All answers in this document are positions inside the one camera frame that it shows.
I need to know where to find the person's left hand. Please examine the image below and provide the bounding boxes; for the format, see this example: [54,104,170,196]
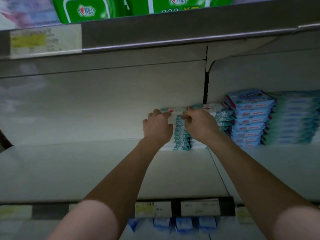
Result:
[142,109,174,148]

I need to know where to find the stack of blue green packets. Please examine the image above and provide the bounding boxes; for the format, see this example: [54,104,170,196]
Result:
[262,91,320,146]

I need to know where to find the person's right hand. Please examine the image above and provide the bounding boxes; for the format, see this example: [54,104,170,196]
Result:
[181,108,221,145]

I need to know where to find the blue packaged goods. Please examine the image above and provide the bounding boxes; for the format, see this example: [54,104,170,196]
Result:
[127,216,218,233]

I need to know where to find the wipes packet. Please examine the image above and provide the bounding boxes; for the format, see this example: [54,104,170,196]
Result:
[160,106,190,118]

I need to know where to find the person's right forearm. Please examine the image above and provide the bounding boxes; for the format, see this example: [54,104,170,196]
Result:
[205,132,320,240]

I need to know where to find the person's left forearm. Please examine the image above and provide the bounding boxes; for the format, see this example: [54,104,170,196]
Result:
[47,137,168,240]

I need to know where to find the stack of blue red packets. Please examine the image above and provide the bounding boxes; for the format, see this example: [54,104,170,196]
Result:
[224,88,276,148]

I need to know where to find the metal store shelving unit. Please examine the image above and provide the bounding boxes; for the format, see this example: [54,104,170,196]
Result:
[0,0,320,240]

